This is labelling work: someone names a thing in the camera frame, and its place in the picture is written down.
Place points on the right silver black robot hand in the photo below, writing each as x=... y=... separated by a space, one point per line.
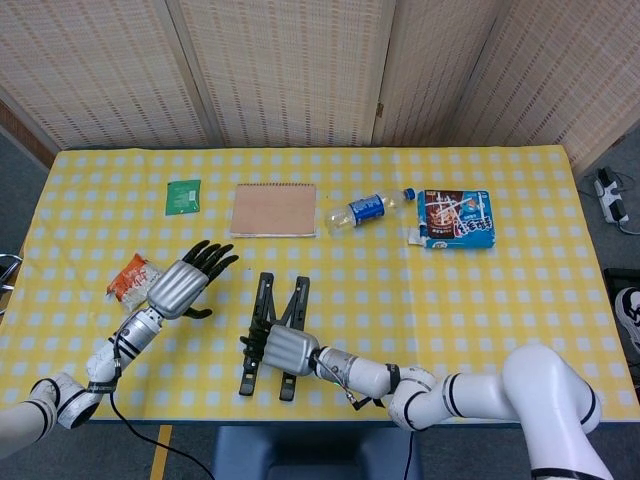
x=290 y=350

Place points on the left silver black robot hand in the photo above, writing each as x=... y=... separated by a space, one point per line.
x=177 y=290

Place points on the black folding laptop stand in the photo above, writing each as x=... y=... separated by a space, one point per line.
x=263 y=295

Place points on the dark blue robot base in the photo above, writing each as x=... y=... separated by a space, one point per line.
x=315 y=455

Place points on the orange white snack bag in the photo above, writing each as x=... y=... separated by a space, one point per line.
x=130 y=285

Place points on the green flat packet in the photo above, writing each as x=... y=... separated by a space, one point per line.
x=182 y=197

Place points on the brown spiral notebook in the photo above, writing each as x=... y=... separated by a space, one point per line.
x=272 y=210

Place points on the clear bottle with blue label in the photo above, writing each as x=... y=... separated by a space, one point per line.
x=365 y=209

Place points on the chrome stool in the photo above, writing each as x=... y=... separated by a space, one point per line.
x=7 y=280

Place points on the blue snack box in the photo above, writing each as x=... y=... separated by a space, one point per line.
x=455 y=217

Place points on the yellow white checked tablecloth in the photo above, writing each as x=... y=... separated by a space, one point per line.
x=500 y=310

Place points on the woven folding screen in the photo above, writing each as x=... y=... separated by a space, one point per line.
x=290 y=65

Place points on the brass screen hinge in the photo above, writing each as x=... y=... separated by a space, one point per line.
x=379 y=110

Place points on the white black sneaker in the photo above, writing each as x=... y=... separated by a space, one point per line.
x=630 y=315

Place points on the white power strip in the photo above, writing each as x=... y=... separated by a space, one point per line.
x=610 y=197

